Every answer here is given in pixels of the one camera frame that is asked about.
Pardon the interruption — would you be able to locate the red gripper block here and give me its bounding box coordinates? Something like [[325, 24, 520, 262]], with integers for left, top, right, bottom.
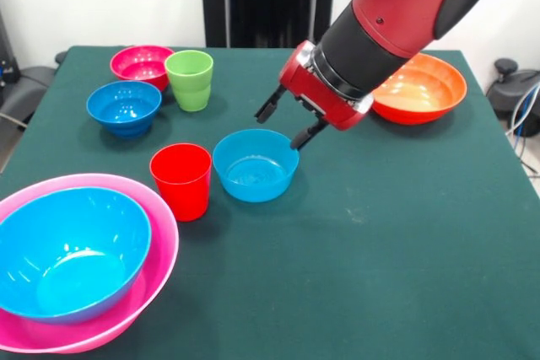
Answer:
[[254, 40, 375, 153]]

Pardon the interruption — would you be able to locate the small light blue ridged bowl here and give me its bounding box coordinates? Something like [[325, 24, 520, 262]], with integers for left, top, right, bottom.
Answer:
[[212, 128, 300, 204]]

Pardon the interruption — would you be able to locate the green cup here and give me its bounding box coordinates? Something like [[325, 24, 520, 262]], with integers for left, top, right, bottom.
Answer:
[[164, 50, 214, 113]]

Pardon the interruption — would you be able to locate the small dark blue bowl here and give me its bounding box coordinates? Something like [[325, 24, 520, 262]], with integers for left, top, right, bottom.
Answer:
[[86, 80, 163, 139]]

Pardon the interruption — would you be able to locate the large pink bowl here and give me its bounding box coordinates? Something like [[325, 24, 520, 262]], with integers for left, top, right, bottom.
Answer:
[[0, 173, 181, 355]]

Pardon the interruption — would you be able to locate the large blue bowl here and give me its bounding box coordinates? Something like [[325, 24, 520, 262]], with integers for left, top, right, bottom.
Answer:
[[0, 186, 153, 325]]

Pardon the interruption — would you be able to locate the red cup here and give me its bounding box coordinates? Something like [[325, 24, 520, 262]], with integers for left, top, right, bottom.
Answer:
[[149, 142, 213, 223]]

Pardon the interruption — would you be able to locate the dark green tablecloth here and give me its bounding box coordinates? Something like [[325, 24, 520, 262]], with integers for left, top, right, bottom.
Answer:
[[0, 45, 540, 360]]

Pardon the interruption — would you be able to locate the large orange bowl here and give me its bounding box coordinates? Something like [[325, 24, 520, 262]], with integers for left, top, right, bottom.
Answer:
[[370, 52, 468, 126]]

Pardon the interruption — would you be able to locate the small pink-red bowl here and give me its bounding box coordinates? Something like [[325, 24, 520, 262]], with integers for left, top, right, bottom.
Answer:
[[109, 45, 176, 92]]

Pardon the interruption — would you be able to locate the black floor stand base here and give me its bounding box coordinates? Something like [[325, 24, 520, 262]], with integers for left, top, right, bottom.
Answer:
[[0, 65, 57, 125], [484, 57, 540, 138]]

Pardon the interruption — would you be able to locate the black equipment rack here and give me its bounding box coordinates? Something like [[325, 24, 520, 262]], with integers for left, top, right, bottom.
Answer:
[[0, 9, 19, 87]]

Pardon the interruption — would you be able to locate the bundle of floor cables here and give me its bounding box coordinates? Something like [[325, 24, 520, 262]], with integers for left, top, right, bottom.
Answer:
[[504, 81, 540, 178]]

